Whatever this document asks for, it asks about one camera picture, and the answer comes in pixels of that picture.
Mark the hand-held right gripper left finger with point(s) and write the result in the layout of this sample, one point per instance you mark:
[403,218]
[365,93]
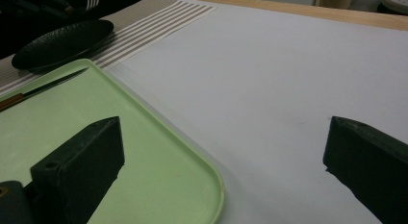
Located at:
[80,166]

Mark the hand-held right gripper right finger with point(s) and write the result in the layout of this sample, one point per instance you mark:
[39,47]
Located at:
[372,166]

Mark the white round perforated object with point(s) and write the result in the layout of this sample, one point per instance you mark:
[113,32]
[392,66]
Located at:
[396,2]

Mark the white striped tablecloth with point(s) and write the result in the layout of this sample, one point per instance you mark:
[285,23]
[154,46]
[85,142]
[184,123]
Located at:
[272,73]

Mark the striped beige placemat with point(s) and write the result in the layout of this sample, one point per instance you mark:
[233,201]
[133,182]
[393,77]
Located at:
[150,25]

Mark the wooden table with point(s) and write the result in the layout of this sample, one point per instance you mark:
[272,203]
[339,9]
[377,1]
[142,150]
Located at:
[320,12]

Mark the black textured round plate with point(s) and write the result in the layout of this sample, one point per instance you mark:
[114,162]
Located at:
[61,44]

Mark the light green tray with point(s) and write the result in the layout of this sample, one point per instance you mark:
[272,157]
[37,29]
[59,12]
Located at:
[154,172]

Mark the black object with white stripes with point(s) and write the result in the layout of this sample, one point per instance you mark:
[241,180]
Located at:
[91,0]

